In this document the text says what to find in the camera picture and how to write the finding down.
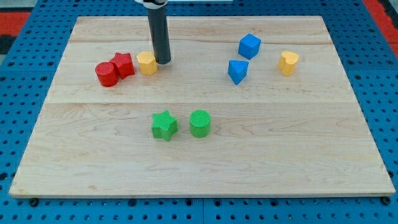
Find green star block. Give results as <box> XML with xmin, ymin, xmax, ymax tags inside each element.
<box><xmin>151</xmin><ymin>110</ymin><xmax>178</xmax><ymax>141</ymax></box>

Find red star block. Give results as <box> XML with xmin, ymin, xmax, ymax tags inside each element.
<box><xmin>110</xmin><ymin>52</ymin><xmax>135</xmax><ymax>80</ymax></box>

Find light wooden board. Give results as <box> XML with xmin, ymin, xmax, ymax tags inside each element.
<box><xmin>9</xmin><ymin>16</ymin><xmax>396</xmax><ymax>198</ymax></box>

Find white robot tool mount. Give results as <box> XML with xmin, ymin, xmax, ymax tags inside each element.
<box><xmin>135</xmin><ymin>0</ymin><xmax>168</xmax><ymax>7</ymax></box>

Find yellow hexagon block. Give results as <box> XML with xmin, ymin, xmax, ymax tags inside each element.
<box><xmin>137</xmin><ymin>51</ymin><xmax>157</xmax><ymax>75</ymax></box>

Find blue triangle block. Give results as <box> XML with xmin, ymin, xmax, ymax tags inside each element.
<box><xmin>228</xmin><ymin>60</ymin><xmax>249</xmax><ymax>85</ymax></box>

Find red cylinder block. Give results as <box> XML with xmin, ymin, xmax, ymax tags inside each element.
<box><xmin>95</xmin><ymin>62</ymin><xmax>119</xmax><ymax>87</ymax></box>

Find blue cube block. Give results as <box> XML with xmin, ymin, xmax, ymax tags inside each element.
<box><xmin>238</xmin><ymin>34</ymin><xmax>261</xmax><ymax>60</ymax></box>

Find yellow heart block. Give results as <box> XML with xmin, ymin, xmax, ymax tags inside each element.
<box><xmin>278</xmin><ymin>51</ymin><xmax>299</xmax><ymax>76</ymax></box>

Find green cylinder block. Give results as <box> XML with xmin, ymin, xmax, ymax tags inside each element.
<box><xmin>189</xmin><ymin>110</ymin><xmax>211</xmax><ymax>138</ymax></box>

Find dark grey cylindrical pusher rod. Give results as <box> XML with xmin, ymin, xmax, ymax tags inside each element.
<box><xmin>146</xmin><ymin>2</ymin><xmax>171</xmax><ymax>65</ymax></box>

